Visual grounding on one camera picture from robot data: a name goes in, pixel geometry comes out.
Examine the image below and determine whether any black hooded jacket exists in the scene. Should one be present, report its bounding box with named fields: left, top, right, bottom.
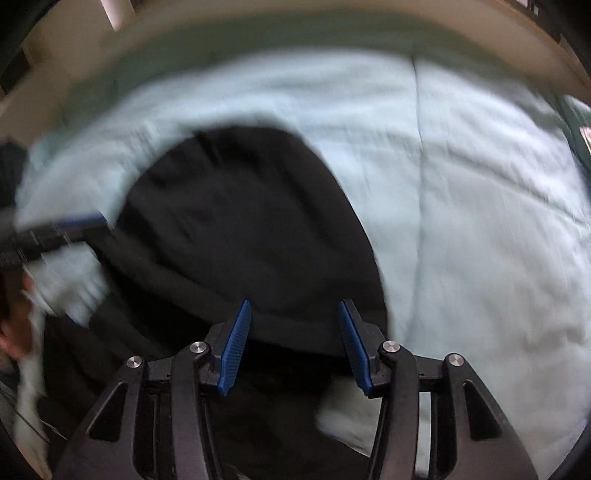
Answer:
left=36, top=125, right=394, bottom=480

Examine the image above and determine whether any person's left hand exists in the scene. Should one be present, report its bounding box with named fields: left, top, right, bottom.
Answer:
left=1, top=267, right=34, bottom=361

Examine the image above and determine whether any light teal quilt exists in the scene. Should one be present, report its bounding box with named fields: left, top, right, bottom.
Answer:
left=17, top=49, right=590, bottom=479

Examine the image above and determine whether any pink quilted pillow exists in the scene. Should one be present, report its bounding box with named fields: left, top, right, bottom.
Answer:
left=579, top=126, right=591, bottom=153

